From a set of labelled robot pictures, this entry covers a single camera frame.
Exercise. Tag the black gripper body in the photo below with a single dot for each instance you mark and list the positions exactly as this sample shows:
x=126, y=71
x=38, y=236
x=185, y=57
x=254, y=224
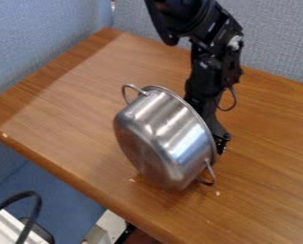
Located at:
x=214, y=75

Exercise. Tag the metal pot with handle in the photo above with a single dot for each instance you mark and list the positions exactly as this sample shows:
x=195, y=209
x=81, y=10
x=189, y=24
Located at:
x=165, y=137

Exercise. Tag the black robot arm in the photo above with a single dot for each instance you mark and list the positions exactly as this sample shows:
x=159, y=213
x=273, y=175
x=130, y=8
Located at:
x=215, y=35

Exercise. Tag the black object under table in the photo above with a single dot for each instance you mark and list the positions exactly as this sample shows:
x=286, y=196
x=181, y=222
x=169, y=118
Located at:
x=43, y=233

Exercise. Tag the white appliance at bottom left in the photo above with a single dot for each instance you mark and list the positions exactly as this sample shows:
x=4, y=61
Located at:
x=11, y=228

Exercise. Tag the grey metal table frame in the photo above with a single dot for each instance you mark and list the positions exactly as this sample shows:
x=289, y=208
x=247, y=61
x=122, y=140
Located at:
x=111, y=230

